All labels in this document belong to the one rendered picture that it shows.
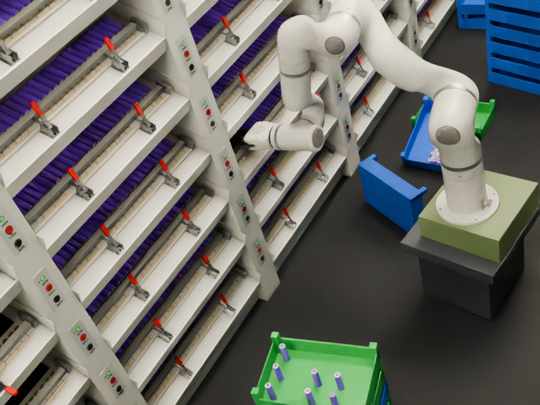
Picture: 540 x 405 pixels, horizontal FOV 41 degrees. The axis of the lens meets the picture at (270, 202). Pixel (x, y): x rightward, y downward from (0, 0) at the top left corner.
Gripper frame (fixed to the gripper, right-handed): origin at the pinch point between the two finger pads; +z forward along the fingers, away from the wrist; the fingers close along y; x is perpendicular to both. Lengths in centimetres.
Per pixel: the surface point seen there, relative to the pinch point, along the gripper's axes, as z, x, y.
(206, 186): -0.8, 2.4, 23.2
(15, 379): -10, -10, 107
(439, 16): 4, 46, -155
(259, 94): -9.0, -11.4, -7.5
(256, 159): -4.7, 7.9, 2.5
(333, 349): -52, 33, 51
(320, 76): -3.7, 7.2, -45.2
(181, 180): -8.4, -11.7, 35.9
